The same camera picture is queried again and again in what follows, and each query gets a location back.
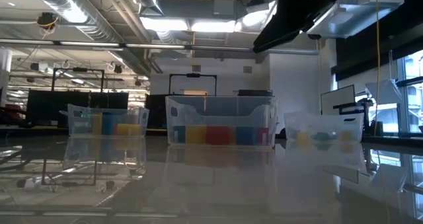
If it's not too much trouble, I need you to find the black gantry frame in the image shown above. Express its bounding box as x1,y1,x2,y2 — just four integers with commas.
168,73,218,96
51,67,106,94

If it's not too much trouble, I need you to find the red object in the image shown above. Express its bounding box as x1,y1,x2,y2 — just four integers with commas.
3,104,26,120

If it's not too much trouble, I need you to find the grey ceiling pipe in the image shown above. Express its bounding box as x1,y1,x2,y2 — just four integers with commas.
0,38,321,56

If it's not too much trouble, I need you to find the black flat box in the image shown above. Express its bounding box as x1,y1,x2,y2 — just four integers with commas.
237,89,274,97

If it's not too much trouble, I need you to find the white monitor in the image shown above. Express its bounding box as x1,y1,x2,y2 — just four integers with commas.
319,84,357,116

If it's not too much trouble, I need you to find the ceiling light panel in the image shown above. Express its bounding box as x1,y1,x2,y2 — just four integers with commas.
190,19,237,34
139,17,190,32

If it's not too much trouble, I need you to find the blue wooden cube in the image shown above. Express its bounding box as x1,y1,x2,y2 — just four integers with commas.
173,125,186,144
235,126,257,145

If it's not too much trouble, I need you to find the blue wooden cylinder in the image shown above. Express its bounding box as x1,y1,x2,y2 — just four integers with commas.
101,112,116,135

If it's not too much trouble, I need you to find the green wooden block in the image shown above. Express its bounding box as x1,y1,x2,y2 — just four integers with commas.
313,131,332,141

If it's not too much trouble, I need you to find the grey ceiling box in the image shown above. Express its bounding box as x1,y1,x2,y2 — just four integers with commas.
213,0,236,17

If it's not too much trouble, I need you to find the black desk partition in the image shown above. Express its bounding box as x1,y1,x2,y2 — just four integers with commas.
25,89,130,128

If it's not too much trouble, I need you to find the silver duct box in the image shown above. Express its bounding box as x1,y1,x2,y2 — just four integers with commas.
306,0,405,40

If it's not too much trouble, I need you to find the black window blind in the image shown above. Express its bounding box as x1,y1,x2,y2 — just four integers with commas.
331,0,423,82

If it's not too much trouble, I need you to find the clear plastic bin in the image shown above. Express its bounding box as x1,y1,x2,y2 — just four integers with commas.
165,94,279,149
67,103,150,139
283,110,365,142

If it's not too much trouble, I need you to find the yellow wooden cube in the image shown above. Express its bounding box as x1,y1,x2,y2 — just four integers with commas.
185,125,208,145

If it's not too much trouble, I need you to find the long yellow wooden block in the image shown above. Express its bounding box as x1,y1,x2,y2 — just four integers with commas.
115,123,143,136
91,113,103,135

